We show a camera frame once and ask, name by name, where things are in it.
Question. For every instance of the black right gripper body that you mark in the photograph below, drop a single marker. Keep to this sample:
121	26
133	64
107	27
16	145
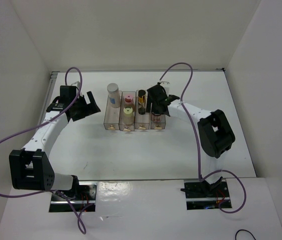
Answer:
154	107

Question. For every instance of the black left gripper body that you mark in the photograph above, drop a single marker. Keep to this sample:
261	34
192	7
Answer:
78	104

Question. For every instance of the black-cap gold-band pepper bottle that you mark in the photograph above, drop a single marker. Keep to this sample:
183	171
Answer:
141	102

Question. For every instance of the white-lid red-label spice jar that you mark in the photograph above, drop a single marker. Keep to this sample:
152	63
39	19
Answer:
156	117

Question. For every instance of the pink-lid spice jar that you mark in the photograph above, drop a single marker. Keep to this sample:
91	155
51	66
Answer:
129	100

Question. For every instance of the tall silver-lid blue-label spice jar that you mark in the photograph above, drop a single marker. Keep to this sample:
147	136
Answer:
114	95

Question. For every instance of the yellow-lid spice jar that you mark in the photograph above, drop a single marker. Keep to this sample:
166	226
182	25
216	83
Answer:
128	116

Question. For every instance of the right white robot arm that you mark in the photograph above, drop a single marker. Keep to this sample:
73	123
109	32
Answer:
212	131

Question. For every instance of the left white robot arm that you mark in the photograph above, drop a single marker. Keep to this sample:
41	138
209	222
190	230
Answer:
30	167

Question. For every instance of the clear bin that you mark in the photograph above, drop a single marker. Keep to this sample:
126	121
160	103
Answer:
122	126
112	116
158	126
141	122

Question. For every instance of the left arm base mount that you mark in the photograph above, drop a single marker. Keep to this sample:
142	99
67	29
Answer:
83	200

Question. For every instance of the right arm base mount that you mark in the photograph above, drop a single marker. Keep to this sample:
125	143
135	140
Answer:
205	196

